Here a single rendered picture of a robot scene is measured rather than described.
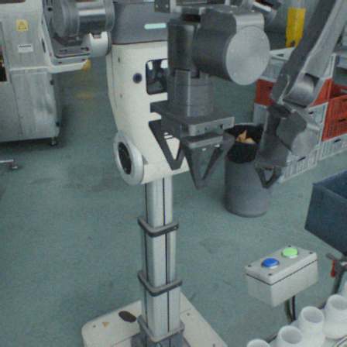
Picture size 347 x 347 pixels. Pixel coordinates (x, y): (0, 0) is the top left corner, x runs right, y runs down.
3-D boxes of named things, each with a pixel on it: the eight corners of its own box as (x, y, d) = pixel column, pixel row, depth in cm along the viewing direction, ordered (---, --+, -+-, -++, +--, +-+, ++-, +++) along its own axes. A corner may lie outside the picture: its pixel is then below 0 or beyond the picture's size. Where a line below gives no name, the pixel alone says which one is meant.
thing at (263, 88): (290, 114, 298) (294, 87, 287) (253, 101, 326) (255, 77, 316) (329, 101, 331) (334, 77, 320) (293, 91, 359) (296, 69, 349)
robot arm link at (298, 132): (312, 83, 74) (281, 70, 70) (348, 107, 65) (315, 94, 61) (284, 132, 80) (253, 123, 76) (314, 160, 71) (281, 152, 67)
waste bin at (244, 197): (243, 228, 270) (252, 149, 240) (207, 200, 304) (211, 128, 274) (286, 210, 291) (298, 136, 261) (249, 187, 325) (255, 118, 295)
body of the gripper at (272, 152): (287, 149, 84) (293, 121, 79) (283, 175, 76) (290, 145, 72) (259, 145, 86) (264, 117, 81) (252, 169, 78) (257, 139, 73)
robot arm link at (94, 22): (84, 6, 77) (60, 8, 74) (97, -19, 68) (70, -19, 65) (95, 46, 77) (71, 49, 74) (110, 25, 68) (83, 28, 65)
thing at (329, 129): (322, 142, 359) (326, 121, 348) (290, 129, 389) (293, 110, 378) (355, 130, 389) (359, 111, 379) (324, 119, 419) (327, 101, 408)
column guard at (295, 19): (292, 50, 981) (297, 8, 929) (282, 48, 1010) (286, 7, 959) (302, 49, 999) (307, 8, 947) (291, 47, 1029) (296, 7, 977)
